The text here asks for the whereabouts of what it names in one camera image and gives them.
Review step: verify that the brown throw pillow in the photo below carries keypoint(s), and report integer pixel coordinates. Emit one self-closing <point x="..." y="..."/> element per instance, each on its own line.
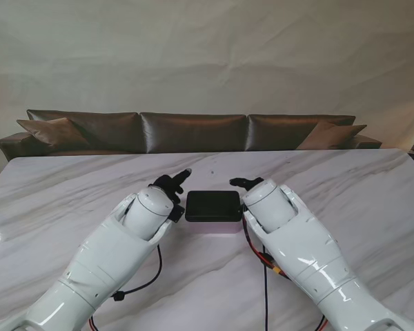
<point x="55" y="132"/>
<point x="331" y="136"/>

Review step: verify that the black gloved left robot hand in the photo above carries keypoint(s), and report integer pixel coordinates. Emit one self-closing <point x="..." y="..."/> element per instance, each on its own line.
<point x="170" y="186"/>

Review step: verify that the black tissue box base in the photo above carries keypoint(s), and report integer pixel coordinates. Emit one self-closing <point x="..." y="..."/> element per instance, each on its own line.
<point x="212" y="206"/>

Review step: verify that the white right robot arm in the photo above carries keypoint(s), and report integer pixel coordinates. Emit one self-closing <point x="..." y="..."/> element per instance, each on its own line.
<point x="314" y="255"/>

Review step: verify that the brown leather sofa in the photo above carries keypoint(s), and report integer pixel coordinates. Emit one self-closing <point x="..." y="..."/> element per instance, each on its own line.
<point x="193" y="132"/>

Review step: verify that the pink tissue box cover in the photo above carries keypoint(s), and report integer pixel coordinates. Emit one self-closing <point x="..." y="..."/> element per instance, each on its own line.
<point x="212" y="227"/>

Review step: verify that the beige wrinkled backdrop cloth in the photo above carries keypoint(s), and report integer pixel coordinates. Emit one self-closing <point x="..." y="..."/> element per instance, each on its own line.
<point x="207" y="51"/>

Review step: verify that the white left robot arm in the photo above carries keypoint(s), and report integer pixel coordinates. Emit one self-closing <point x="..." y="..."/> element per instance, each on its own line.
<point x="107" y="262"/>

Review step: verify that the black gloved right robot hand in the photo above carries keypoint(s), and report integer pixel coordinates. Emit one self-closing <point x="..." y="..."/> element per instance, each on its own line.
<point x="246" y="182"/>

